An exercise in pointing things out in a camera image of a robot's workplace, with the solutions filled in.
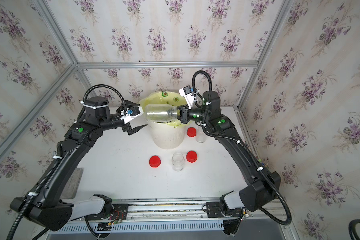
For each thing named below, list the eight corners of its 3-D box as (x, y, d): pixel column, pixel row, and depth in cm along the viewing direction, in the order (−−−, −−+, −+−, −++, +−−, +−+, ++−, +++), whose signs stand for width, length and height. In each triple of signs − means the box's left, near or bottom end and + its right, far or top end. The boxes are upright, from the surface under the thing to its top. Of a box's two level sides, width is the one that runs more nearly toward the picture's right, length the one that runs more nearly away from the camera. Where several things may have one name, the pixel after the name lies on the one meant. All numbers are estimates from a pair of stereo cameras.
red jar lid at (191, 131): (186, 136, 104) (186, 134, 103) (186, 129, 109) (186, 127, 107) (196, 136, 104) (196, 134, 103) (195, 129, 109) (196, 127, 107)
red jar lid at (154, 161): (148, 167, 91) (148, 165, 89) (150, 156, 95) (149, 155, 93) (160, 167, 91) (160, 165, 89) (161, 156, 95) (161, 155, 94)
